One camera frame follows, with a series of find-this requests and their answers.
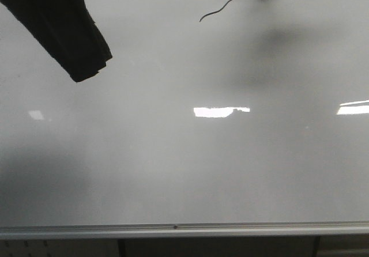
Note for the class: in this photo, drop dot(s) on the aluminium whiteboard frame rail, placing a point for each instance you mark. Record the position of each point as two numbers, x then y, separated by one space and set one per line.
146 231

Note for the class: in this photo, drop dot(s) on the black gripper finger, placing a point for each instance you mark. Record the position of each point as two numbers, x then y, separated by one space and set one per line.
66 31

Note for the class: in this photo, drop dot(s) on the white whiteboard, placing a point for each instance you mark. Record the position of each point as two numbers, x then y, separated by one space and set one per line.
210 111

